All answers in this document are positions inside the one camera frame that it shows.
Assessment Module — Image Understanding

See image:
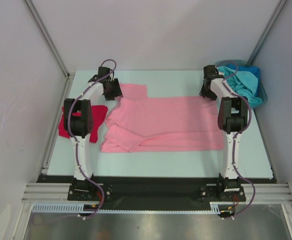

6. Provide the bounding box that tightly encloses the pink t shirt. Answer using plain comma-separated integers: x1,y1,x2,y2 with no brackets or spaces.
101,84,224,153

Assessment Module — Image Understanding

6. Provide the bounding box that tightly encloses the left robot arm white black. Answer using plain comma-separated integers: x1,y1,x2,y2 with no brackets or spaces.
63,64,123,201

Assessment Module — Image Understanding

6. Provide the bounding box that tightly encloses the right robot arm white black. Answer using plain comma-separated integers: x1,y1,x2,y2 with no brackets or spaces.
200,65,251,202

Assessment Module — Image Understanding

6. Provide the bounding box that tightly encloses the red folded t shirt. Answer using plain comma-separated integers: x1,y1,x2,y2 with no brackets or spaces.
58,105,108,144

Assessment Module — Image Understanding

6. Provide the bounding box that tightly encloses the light blue t shirt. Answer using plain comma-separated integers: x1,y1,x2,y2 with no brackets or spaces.
217,64,263,109

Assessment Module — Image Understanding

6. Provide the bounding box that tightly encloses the dark blue t shirt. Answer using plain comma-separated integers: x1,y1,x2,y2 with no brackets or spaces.
227,65,261,98

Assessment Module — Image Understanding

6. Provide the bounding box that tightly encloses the teal plastic basket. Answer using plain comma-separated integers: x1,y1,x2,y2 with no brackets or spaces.
215,59,268,107

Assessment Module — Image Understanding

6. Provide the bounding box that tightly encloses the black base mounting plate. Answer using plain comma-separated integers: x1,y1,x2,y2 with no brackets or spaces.
35,174,279,211

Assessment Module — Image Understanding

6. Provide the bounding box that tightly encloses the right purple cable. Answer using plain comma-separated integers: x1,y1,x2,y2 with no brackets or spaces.
220,62,257,218

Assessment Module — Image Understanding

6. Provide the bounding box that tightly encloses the left aluminium frame post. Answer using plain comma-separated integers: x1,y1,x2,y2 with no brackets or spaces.
22,0,70,79

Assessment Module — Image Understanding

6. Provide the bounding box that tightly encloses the aluminium frame post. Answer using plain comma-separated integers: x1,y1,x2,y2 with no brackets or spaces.
22,0,70,79
248,0,289,65

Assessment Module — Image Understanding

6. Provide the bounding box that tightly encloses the right aluminium frame post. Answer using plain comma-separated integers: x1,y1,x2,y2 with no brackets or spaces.
248,0,289,65

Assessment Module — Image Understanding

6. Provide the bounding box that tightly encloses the slotted cable duct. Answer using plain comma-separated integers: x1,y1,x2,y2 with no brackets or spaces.
32,203,233,215

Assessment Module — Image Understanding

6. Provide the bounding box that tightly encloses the aluminium rail front right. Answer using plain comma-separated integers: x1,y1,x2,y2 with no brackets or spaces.
210,182,292,240

